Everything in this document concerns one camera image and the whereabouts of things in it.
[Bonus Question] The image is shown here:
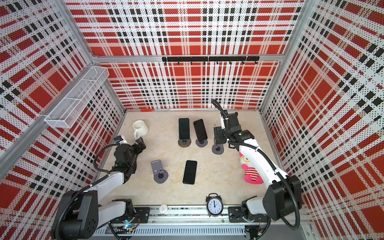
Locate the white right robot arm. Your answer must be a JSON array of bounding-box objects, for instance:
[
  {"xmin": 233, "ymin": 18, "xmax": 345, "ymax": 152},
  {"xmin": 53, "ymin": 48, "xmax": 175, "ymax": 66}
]
[{"xmin": 214, "ymin": 110, "xmax": 302, "ymax": 230}]

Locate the grey phone stand front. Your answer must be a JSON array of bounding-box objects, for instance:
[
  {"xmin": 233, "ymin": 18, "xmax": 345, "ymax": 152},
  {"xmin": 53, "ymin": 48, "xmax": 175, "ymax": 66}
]
[{"xmin": 151, "ymin": 160, "xmax": 169, "ymax": 184}]

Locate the black phone green edge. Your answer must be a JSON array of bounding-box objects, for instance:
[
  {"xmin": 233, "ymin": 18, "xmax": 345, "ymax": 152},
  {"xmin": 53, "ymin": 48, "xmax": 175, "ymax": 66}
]
[{"xmin": 179, "ymin": 118, "xmax": 190, "ymax": 140}]

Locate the white wire mesh basket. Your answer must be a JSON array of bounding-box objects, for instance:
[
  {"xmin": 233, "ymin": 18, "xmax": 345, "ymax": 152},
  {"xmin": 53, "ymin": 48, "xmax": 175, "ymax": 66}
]
[{"xmin": 45, "ymin": 66, "xmax": 109, "ymax": 129}]

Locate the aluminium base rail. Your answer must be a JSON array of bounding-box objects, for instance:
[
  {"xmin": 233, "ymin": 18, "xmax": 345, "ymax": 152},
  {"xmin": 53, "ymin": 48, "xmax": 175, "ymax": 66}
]
[{"xmin": 94, "ymin": 205, "xmax": 318, "ymax": 240}]

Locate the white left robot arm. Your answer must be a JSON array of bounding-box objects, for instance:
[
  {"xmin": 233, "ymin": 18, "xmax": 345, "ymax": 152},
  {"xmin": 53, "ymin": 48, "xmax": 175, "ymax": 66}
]
[{"xmin": 51, "ymin": 136, "xmax": 146, "ymax": 240}]

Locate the black wall hook rail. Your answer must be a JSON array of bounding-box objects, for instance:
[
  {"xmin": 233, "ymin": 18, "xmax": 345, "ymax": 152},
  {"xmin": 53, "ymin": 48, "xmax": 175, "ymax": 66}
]
[{"xmin": 162, "ymin": 56, "xmax": 260, "ymax": 64}]

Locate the grey phone stand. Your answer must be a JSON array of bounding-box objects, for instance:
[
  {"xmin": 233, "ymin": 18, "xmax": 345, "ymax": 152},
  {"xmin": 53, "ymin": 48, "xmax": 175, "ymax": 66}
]
[
  {"xmin": 151, "ymin": 160, "xmax": 169, "ymax": 184},
  {"xmin": 212, "ymin": 144, "xmax": 224, "ymax": 155},
  {"xmin": 196, "ymin": 140, "xmax": 208, "ymax": 148}
]

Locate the pink plush owl toy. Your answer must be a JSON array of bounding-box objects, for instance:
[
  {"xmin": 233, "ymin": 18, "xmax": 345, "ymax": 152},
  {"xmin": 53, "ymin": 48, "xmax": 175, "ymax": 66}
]
[{"xmin": 239, "ymin": 153, "xmax": 264, "ymax": 185}]

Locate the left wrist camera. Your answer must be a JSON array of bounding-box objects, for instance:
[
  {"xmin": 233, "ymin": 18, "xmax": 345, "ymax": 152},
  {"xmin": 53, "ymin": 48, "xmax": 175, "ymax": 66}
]
[{"xmin": 114, "ymin": 135, "xmax": 128, "ymax": 145}]

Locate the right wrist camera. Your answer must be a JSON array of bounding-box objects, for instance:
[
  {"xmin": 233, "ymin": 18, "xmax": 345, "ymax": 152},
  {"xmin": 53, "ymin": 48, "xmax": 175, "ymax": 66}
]
[{"xmin": 220, "ymin": 116, "xmax": 226, "ymax": 130}]

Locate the grey phone stand middle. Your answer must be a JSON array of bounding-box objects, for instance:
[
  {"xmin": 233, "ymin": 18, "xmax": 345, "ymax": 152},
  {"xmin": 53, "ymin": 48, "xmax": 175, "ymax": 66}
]
[{"xmin": 196, "ymin": 140, "xmax": 208, "ymax": 148}]

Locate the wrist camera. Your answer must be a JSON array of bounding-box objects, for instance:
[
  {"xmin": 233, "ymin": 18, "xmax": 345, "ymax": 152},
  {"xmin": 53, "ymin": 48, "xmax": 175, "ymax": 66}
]
[
  {"xmin": 220, "ymin": 116, "xmax": 226, "ymax": 130},
  {"xmin": 114, "ymin": 135, "xmax": 128, "ymax": 145}
]

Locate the grey phone stand right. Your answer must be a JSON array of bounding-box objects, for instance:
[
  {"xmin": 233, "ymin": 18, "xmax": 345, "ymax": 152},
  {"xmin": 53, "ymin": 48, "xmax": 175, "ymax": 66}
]
[{"xmin": 212, "ymin": 144, "xmax": 224, "ymax": 155}]

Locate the black phone purple edge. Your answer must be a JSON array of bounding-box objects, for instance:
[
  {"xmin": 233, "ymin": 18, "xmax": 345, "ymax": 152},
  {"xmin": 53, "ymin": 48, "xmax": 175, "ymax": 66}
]
[{"xmin": 194, "ymin": 119, "xmax": 208, "ymax": 143}]

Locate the white round button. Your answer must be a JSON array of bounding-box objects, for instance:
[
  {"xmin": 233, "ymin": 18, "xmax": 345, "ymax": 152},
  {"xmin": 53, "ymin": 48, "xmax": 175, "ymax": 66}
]
[{"xmin": 159, "ymin": 204, "xmax": 169, "ymax": 215}]

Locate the white ceramic mug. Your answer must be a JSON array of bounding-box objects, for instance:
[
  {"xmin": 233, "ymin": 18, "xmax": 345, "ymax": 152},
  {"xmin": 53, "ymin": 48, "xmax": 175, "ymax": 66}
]
[{"xmin": 133, "ymin": 120, "xmax": 149, "ymax": 140}]

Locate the black alarm clock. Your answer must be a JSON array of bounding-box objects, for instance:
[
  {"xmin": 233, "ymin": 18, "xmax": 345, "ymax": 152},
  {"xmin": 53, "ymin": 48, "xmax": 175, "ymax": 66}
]
[{"xmin": 206, "ymin": 193, "xmax": 224, "ymax": 217}]

